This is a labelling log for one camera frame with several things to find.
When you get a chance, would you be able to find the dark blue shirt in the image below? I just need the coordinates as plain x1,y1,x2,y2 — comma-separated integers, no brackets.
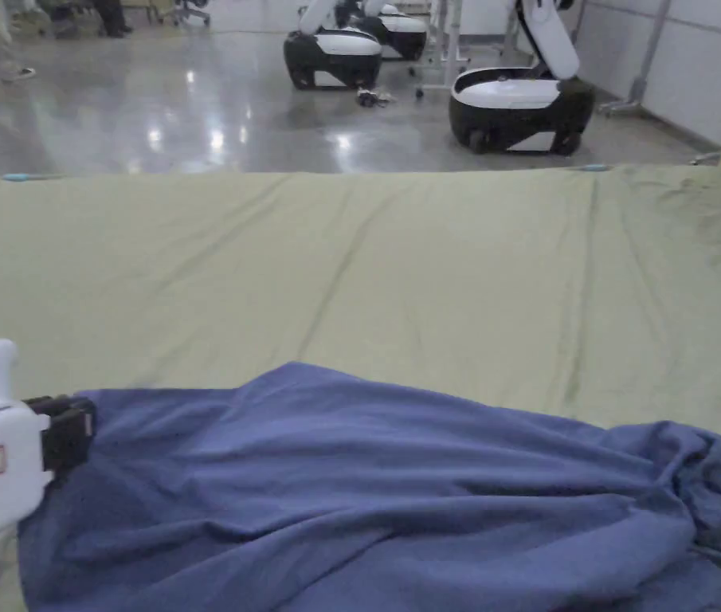
15,361,721,612

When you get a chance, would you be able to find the office chair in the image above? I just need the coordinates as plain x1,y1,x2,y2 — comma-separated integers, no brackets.
170,0,212,27

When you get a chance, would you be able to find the white and black robot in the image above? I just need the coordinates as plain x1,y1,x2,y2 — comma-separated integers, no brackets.
449,0,597,157
283,0,384,91
359,0,429,62

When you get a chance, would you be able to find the dark cable bundle on floor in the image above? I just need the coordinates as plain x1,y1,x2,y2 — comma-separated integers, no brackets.
356,88,401,108

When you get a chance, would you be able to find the white metal table frame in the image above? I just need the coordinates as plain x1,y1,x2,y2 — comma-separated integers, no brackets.
422,0,471,88

